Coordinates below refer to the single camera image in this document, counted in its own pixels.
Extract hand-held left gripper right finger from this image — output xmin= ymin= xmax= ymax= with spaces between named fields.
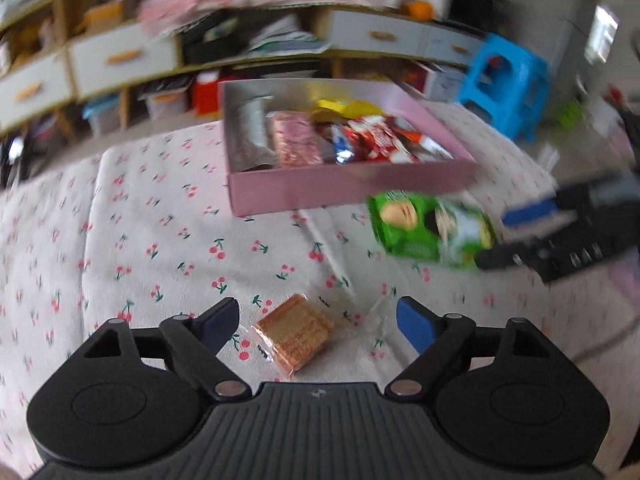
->
xmin=385 ymin=296 xmax=551 ymax=400

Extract clear packet brown biscuits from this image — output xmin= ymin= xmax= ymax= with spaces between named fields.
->
xmin=235 ymin=294 xmax=396 ymax=376

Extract grey silver long packet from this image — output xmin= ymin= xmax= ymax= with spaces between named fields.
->
xmin=232 ymin=97 xmax=278 ymax=171

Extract clear packet pink snack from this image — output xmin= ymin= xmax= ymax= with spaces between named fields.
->
xmin=267 ymin=111 xmax=326 ymax=168

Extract wooden white cabinet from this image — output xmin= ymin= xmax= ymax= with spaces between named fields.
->
xmin=0 ymin=0 xmax=488 ymax=131

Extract small orange box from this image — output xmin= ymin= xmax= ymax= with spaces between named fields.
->
xmin=82 ymin=2 xmax=126 ymax=33

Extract yellow snack packet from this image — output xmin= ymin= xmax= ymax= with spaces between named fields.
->
xmin=312 ymin=99 xmax=386 ymax=123

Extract green snack packet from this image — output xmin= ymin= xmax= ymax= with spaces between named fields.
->
xmin=366 ymin=190 xmax=496 ymax=268

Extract clear bin orange handle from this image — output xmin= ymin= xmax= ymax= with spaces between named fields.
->
xmin=140 ymin=80 xmax=193 ymax=121

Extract white patterned box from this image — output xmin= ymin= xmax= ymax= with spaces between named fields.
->
xmin=425 ymin=65 xmax=468 ymax=101

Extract pink cardboard box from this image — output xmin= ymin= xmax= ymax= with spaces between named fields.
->
xmin=217 ymin=79 xmax=478 ymax=217

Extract pink floral cloth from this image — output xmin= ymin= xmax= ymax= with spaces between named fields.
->
xmin=137 ymin=0 xmax=371 ymax=36

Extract blue plastic stool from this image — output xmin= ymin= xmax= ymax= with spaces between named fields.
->
xmin=457 ymin=32 xmax=550 ymax=143

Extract clear bin blue lid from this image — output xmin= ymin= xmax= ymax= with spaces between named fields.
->
xmin=82 ymin=95 xmax=123 ymax=136

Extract red printed box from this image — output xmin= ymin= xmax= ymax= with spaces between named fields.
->
xmin=402 ymin=62 xmax=431 ymax=91

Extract cherry print tablecloth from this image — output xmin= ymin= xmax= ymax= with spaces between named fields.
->
xmin=0 ymin=105 xmax=640 ymax=476

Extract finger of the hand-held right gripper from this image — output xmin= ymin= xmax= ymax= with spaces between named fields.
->
xmin=501 ymin=190 xmax=566 ymax=228
xmin=474 ymin=240 xmax=551 ymax=271

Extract red white candy packet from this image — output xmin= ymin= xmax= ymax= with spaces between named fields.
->
xmin=332 ymin=115 xmax=426 ymax=165

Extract white drawer orange handle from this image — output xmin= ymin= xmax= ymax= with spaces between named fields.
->
xmin=425 ymin=25 xmax=486 ymax=66
xmin=327 ymin=10 xmax=431 ymax=56
xmin=67 ymin=22 xmax=181 ymax=101
xmin=0 ymin=52 xmax=73 ymax=121

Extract stack of folded papers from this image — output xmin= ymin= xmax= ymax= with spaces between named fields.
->
xmin=247 ymin=15 xmax=331 ymax=56

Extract black open box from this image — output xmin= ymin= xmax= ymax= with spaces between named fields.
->
xmin=182 ymin=12 xmax=248 ymax=63

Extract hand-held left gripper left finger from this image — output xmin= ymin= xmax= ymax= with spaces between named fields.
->
xmin=82 ymin=297 xmax=250 ymax=402

